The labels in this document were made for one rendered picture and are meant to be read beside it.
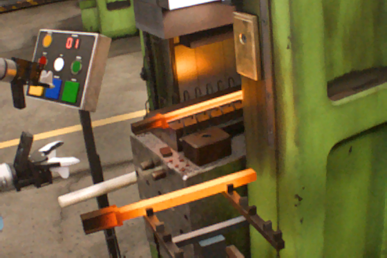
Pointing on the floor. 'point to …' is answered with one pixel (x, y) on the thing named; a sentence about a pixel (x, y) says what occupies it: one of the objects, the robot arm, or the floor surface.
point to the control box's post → (96, 173)
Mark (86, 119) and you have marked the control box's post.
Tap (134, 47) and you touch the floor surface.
